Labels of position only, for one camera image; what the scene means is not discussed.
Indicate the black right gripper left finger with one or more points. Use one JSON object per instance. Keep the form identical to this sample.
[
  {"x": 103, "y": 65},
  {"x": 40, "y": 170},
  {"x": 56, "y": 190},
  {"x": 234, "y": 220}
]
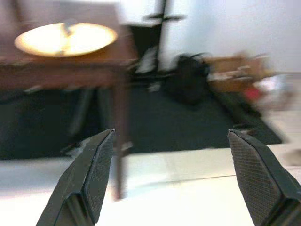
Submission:
[{"x": 90, "y": 171}]

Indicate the brown cardboard box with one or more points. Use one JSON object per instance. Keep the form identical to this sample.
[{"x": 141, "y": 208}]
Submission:
[{"x": 237, "y": 70}]

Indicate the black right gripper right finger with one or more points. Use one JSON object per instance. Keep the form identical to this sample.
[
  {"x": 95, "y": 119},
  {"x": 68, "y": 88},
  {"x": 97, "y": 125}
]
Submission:
[{"x": 261, "y": 179}]

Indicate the black bag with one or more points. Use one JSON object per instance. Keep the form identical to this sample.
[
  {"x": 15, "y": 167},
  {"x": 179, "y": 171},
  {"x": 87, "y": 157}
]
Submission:
[{"x": 188, "y": 80}]

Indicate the round yellow plate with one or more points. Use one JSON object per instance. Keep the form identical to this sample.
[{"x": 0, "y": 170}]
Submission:
[{"x": 65, "y": 40}]

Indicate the black floor rug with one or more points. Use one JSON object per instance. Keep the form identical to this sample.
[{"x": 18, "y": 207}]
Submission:
[{"x": 164, "y": 122}]

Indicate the brown wooden table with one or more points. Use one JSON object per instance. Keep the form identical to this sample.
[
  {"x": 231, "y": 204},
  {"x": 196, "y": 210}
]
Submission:
[{"x": 70, "y": 68}]

